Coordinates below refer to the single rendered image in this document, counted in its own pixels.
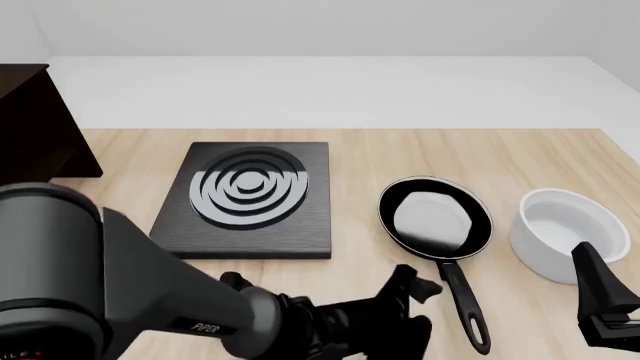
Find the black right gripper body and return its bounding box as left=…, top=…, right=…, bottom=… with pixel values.
left=576, top=309, right=640, bottom=351

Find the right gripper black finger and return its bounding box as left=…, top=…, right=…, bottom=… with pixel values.
left=570, top=240, right=640, bottom=322

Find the white round pot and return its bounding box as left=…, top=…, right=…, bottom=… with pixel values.
left=509, top=187, right=633, bottom=286

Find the dark wooden cabinet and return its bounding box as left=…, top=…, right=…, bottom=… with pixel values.
left=0, top=63, right=105, bottom=186

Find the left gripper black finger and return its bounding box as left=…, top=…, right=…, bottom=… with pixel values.
left=412, top=278, right=445, bottom=304
left=399, top=314, right=434, bottom=360

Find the black frying pan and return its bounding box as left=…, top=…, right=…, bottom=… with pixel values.
left=377, top=174, right=496, bottom=357

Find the flat black stove plate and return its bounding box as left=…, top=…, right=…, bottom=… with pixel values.
left=148, top=141, right=334, bottom=261

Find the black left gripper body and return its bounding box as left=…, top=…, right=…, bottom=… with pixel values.
left=378, top=263, right=420, bottom=321

